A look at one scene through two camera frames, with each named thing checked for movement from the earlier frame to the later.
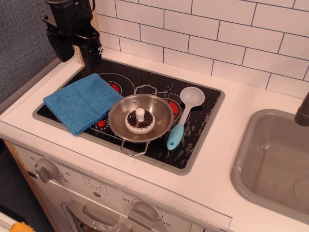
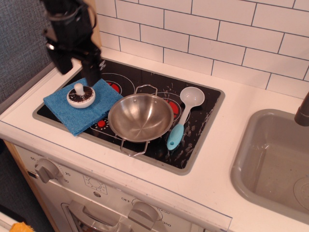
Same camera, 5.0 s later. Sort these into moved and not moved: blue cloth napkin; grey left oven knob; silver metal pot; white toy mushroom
Moved: white toy mushroom
Not moved: silver metal pot; grey left oven knob; blue cloth napkin
